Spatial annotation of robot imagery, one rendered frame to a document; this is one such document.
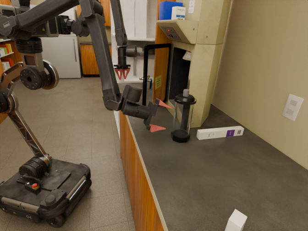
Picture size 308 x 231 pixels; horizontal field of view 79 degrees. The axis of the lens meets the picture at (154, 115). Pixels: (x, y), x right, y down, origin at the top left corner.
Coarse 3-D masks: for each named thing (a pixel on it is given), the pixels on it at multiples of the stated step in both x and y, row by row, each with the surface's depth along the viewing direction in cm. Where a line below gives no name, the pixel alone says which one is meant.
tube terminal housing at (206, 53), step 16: (176, 0) 109; (208, 0) 84; (224, 0) 87; (192, 16) 92; (208, 16) 87; (224, 16) 96; (208, 32) 90; (224, 32) 105; (192, 48) 94; (208, 48) 94; (192, 64) 96; (208, 64) 98; (192, 80) 99; (208, 80) 102; (208, 96) 112; (208, 112) 126
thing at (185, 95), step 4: (184, 92) 89; (188, 92) 89; (176, 96) 92; (180, 96) 90; (184, 96) 90; (188, 96) 90; (192, 96) 91; (180, 100) 88; (184, 100) 88; (188, 100) 88; (192, 100) 89
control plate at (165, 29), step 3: (162, 27) 109; (165, 27) 104; (168, 27) 100; (171, 27) 96; (165, 30) 108; (168, 30) 104; (174, 30) 95; (168, 33) 109; (171, 33) 104; (174, 33) 99; (168, 36) 113; (177, 36) 99; (177, 39) 103; (180, 39) 99
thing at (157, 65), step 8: (144, 48) 95; (160, 48) 108; (168, 48) 117; (144, 56) 97; (152, 56) 103; (160, 56) 111; (168, 56) 120; (144, 64) 98; (152, 64) 105; (160, 64) 113; (152, 72) 107; (160, 72) 116; (152, 80) 110; (160, 80) 119; (152, 88) 112; (160, 88) 122; (152, 96) 115; (160, 96) 125
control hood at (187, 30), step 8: (160, 24) 108; (168, 24) 96; (176, 24) 86; (184, 24) 86; (192, 24) 87; (176, 32) 95; (184, 32) 87; (192, 32) 88; (176, 40) 107; (184, 40) 95; (192, 40) 90
